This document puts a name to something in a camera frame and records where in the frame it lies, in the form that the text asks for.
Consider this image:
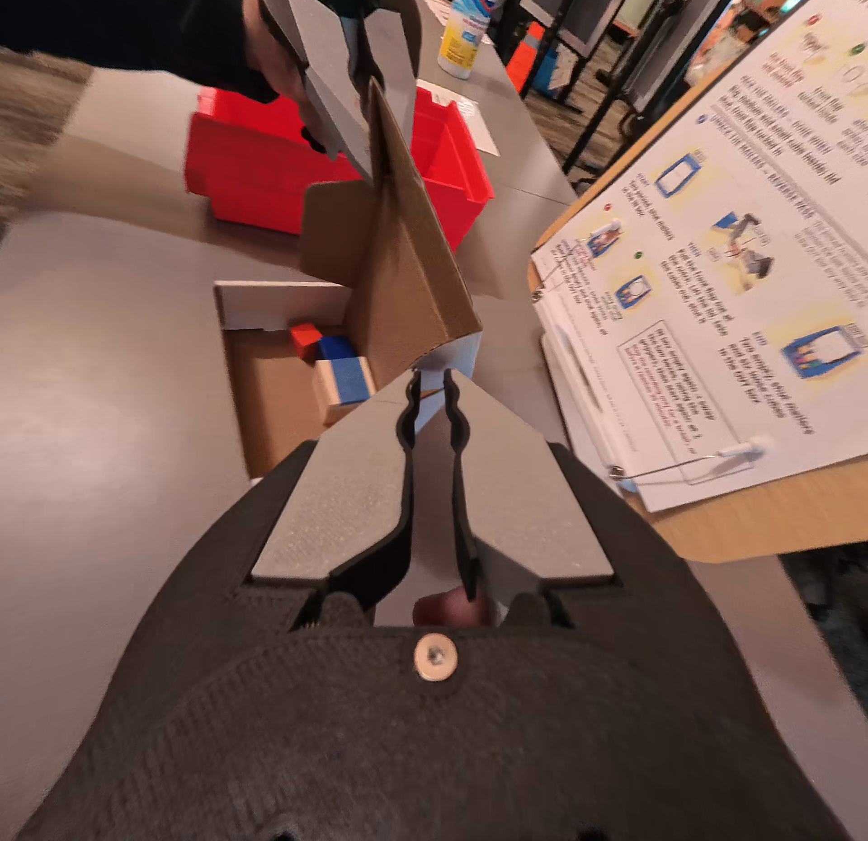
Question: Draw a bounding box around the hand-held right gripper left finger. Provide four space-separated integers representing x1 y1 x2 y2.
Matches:
251 371 417 613

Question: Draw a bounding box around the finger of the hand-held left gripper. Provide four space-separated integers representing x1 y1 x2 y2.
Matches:
365 6 418 149
286 0 377 187

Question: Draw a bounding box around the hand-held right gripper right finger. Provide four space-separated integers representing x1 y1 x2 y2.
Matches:
444 368 616 613

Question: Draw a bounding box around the red plastic bin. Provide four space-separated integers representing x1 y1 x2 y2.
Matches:
184 85 495 252

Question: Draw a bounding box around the large wooden block blue face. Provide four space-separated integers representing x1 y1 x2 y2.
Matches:
313 357 377 425

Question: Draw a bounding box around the white cardboard box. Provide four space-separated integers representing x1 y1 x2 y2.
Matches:
213 78 484 479

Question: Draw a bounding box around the person's left forearm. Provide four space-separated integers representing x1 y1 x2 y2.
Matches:
0 0 279 104

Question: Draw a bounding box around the person's left hand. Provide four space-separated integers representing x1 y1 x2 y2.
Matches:
241 0 309 110

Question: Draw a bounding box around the wipes canister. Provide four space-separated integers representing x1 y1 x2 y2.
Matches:
437 0 509 79

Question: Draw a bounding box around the white paper sheet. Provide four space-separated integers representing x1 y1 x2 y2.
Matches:
417 78 501 156

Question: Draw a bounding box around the instruction sheet on stand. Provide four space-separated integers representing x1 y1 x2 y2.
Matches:
528 48 868 564

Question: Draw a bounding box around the black metal stand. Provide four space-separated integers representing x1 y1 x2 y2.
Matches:
503 0 686 175

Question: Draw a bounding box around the printed instruction sheet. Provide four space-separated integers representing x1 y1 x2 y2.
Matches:
532 0 868 513

